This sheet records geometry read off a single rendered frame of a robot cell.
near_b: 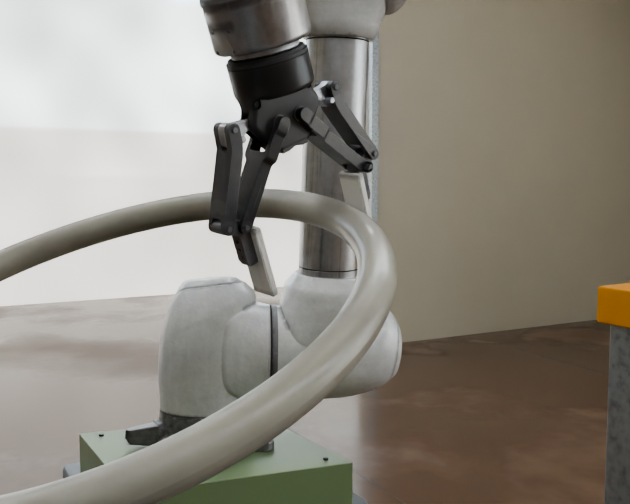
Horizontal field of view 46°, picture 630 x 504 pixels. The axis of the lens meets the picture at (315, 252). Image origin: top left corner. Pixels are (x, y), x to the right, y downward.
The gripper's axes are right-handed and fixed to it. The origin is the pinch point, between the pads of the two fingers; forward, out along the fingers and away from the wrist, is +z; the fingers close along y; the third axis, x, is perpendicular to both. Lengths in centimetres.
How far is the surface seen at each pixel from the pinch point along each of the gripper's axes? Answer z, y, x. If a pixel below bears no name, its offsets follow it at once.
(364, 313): -5.9, 13.7, 21.8
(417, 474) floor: 202, -135, -145
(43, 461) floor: 169, -20, -272
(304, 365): -6.1, 20.1, 23.0
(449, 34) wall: 78, -456, -354
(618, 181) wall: 260, -600, -294
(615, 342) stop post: 64, -84, -16
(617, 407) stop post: 77, -79, -14
